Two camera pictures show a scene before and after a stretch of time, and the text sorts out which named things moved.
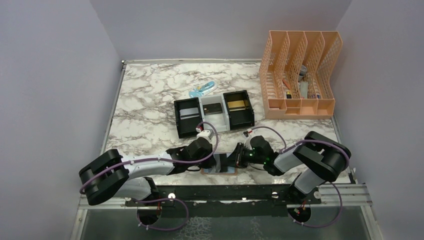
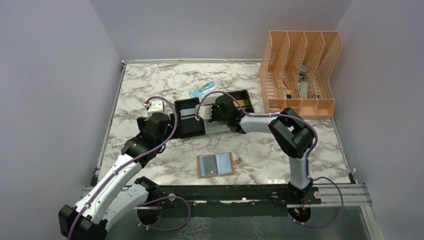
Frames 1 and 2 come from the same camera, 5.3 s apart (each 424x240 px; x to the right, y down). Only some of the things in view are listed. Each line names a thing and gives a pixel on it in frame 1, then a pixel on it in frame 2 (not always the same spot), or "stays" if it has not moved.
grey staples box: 304,86 stays
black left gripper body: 205,164 → 169,129
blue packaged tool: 198,92 stays
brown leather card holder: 215,169 stays
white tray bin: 214,113 stays
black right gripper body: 244,155 → 216,116
